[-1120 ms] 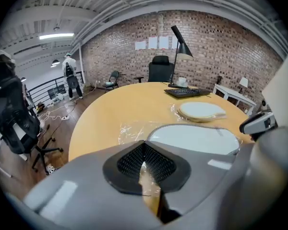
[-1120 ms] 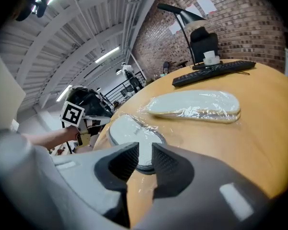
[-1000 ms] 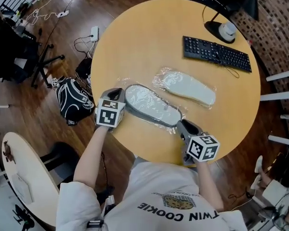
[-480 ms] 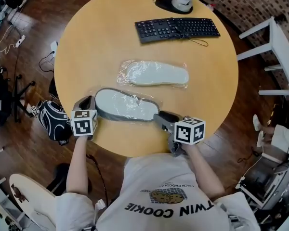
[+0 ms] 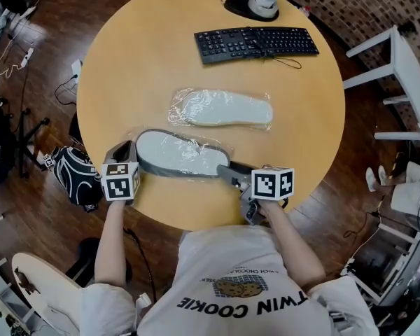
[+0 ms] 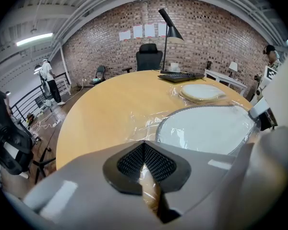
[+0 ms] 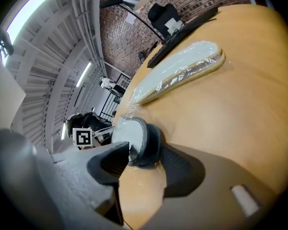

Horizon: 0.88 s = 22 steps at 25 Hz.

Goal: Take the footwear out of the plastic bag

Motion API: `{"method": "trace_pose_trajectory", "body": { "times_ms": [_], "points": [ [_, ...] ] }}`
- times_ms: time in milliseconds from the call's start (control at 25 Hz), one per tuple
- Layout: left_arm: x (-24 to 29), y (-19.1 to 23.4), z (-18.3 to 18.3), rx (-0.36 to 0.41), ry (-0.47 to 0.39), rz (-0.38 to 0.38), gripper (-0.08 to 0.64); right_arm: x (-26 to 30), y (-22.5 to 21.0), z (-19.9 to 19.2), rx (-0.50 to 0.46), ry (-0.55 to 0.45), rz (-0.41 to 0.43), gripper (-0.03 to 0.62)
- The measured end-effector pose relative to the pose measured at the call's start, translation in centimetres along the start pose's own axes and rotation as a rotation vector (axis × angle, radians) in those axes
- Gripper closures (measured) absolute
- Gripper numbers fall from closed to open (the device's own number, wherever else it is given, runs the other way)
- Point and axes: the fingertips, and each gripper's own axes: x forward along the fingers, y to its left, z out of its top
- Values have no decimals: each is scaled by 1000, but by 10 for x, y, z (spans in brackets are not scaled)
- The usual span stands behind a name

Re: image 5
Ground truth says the small brown object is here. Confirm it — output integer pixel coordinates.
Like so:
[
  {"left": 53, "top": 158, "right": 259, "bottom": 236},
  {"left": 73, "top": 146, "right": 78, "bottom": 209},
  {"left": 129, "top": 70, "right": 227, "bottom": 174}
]
[{"left": 13, "top": 267, "right": 39, "bottom": 295}]

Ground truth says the person's left forearm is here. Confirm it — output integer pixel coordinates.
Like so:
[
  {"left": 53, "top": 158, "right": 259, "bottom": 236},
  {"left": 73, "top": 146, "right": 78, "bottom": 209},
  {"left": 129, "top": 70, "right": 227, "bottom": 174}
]
[{"left": 94, "top": 198, "right": 136, "bottom": 288}]

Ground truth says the grey-edged white insole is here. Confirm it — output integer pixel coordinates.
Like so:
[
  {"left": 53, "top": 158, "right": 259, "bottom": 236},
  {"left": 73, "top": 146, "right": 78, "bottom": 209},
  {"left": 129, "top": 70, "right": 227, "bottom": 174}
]
[{"left": 135, "top": 128, "right": 232, "bottom": 179}]

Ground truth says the black tripod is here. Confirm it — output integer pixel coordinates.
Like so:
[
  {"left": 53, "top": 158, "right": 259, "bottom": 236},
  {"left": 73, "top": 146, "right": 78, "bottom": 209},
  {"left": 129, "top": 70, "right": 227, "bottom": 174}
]
[{"left": 6, "top": 108, "right": 52, "bottom": 180}]

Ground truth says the white oval side table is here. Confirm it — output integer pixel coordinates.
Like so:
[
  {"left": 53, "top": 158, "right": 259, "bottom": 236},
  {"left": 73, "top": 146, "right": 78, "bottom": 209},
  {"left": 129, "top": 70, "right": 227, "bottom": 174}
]
[{"left": 12, "top": 238, "right": 102, "bottom": 332}]

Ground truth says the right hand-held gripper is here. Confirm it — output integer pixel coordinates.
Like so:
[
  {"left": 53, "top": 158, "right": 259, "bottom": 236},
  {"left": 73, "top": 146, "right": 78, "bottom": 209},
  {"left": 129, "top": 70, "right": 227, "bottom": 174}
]
[{"left": 216, "top": 160, "right": 295, "bottom": 226}]

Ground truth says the black keyboard cable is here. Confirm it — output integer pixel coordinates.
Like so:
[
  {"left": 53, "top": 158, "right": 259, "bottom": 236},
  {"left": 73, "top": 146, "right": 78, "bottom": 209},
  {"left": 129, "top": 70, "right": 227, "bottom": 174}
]
[{"left": 248, "top": 49, "right": 302, "bottom": 71}]

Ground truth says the person's white printed t-shirt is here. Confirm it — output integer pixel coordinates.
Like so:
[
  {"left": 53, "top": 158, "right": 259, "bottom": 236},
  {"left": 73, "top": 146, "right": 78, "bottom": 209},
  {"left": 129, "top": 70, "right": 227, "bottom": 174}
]
[{"left": 77, "top": 224, "right": 381, "bottom": 336}]

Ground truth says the black and white backpack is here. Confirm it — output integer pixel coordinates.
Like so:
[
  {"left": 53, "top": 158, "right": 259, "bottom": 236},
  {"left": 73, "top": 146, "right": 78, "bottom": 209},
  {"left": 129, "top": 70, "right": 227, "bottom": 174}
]
[{"left": 52, "top": 146, "right": 104, "bottom": 212}]

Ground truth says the white frame table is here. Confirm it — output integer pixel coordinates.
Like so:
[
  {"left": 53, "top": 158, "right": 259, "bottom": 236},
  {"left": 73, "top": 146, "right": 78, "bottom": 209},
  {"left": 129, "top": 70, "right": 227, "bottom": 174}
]
[{"left": 342, "top": 24, "right": 420, "bottom": 143}]

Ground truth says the white metal rack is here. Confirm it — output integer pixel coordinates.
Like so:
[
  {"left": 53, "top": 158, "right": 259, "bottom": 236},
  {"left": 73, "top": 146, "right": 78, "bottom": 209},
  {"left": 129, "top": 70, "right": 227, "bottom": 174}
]
[{"left": 342, "top": 222, "right": 420, "bottom": 307}]

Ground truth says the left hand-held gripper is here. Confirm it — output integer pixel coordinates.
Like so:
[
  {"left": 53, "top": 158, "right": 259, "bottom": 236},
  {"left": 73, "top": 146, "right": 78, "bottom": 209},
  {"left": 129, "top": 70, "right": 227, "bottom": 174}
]
[{"left": 101, "top": 140, "right": 141, "bottom": 203}]

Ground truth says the black keyboard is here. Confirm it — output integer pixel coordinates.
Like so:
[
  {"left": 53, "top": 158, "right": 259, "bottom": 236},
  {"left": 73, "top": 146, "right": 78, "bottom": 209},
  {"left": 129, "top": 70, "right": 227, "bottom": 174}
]
[{"left": 194, "top": 26, "right": 320, "bottom": 65}]

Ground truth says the person's right forearm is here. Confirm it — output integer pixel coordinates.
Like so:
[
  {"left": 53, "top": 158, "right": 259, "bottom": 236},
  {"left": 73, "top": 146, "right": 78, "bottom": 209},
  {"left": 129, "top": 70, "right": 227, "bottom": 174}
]
[{"left": 258, "top": 198, "right": 327, "bottom": 292}]

